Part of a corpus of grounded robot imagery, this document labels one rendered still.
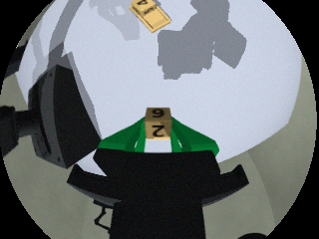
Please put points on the tan wooden number cube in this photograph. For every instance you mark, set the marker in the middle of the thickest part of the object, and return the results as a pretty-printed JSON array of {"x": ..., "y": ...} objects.
[
  {"x": 158, "y": 123},
  {"x": 144, "y": 7}
]

